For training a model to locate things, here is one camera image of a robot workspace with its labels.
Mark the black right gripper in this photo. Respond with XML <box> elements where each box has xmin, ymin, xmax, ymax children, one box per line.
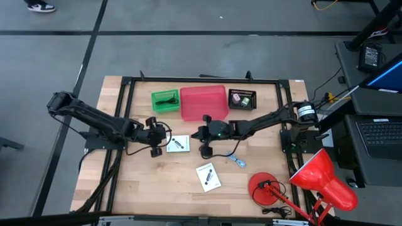
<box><xmin>190</xmin><ymin>114</ymin><xmax>217</xmax><ymax>159</ymax></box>

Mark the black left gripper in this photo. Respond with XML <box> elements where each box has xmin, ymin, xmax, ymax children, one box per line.
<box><xmin>138</xmin><ymin>116</ymin><xmax>168</xmax><ymax>158</ymax></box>

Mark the white card reader box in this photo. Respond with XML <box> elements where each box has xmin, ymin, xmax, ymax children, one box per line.
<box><xmin>195</xmin><ymin>162</ymin><xmax>222</xmax><ymax>193</ymax></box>
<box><xmin>166</xmin><ymin>134</ymin><xmax>191</xmax><ymax>153</ymax></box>

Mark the light blue cable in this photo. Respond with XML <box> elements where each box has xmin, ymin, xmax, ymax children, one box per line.
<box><xmin>226</xmin><ymin>152</ymin><xmax>247</xmax><ymax>169</ymax></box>

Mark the red plastic bin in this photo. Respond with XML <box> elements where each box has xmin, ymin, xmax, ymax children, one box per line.
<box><xmin>179</xmin><ymin>84</ymin><xmax>230</xmax><ymax>122</ymax></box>

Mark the green plastic mesh basket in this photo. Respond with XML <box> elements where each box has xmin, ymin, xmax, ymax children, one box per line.
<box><xmin>151</xmin><ymin>89</ymin><xmax>182</xmax><ymax>114</ymax></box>

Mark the black plastic mesh basket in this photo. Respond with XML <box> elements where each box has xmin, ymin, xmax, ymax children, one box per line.
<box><xmin>227</xmin><ymin>89</ymin><xmax>258</xmax><ymax>111</ymax></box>

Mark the red desk lamp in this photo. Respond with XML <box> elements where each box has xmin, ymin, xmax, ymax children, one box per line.
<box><xmin>247</xmin><ymin>148</ymin><xmax>359</xmax><ymax>226</ymax></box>

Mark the dark furniture foot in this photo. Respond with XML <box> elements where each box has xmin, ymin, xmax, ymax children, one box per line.
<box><xmin>0</xmin><ymin>136</ymin><xmax>25</xmax><ymax>152</ymax></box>

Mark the dark grey desk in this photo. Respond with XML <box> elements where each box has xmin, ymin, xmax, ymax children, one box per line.
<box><xmin>334</xmin><ymin>40</ymin><xmax>402</xmax><ymax>189</ymax></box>

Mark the person's shoe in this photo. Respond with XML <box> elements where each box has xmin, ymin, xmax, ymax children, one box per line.
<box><xmin>26</xmin><ymin>0</ymin><xmax>57</xmax><ymax>14</ymax></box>

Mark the black laptop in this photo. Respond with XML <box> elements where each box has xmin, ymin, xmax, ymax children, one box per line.
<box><xmin>356</xmin><ymin>116</ymin><xmax>402</xmax><ymax>161</ymax></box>

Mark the black power adapter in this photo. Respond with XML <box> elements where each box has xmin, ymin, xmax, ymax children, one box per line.
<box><xmin>357</xmin><ymin>42</ymin><xmax>384</xmax><ymax>73</ymax></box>

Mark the computer monitor with blue screen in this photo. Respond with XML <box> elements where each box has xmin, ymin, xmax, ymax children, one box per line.
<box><xmin>359</xmin><ymin>51</ymin><xmax>402</xmax><ymax>94</ymax></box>

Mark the black stand leg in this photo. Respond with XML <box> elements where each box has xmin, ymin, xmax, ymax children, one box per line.
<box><xmin>344</xmin><ymin>0</ymin><xmax>402</xmax><ymax>53</ymax></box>

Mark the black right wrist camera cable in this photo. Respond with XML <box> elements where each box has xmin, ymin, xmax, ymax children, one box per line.
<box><xmin>208</xmin><ymin>137</ymin><xmax>249</xmax><ymax>158</ymax></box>

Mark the black aluminium table frame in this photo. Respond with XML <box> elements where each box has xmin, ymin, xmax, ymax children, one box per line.
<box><xmin>75</xmin><ymin>70</ymin><xmax>317</xmax><ymax>222</ymax></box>

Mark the black lamp cord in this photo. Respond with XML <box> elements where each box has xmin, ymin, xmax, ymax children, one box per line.
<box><xmin>261</xmin><ymin>205</ymin><xmax>293</xmax><ymax>220</ymax></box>

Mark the white cable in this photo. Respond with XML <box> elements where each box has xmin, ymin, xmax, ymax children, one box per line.
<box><xmin>329</xmin><ymin>84</ymin><xmax>361</xmax><ymax>107</ymax></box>

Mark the yellow cable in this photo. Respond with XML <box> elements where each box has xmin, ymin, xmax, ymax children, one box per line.
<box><xmin>312</xmin><ymin>0</ymin><xmax>339</xmax><ymax>12</ymax></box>

